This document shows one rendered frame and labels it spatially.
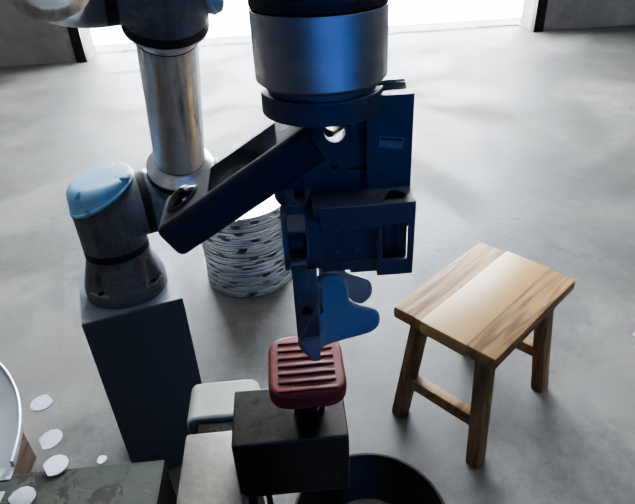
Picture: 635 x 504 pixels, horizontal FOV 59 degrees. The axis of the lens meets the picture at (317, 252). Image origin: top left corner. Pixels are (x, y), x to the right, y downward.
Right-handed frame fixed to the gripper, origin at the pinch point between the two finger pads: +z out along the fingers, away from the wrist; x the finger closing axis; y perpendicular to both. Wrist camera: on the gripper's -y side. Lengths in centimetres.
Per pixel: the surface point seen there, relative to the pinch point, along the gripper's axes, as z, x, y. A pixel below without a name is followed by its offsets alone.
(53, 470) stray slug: 13.2, 0.9, -23.4
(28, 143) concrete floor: 78, 261, -138
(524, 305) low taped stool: 45, 55, 46
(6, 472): -0.3, -9.4, -19.0
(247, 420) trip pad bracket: 7.4, -0.4, -5.3
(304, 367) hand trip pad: 1.9, -0.4, -0.2
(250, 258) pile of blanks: 64, 110, -14
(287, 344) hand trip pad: 1.9, 2.3, -1.5
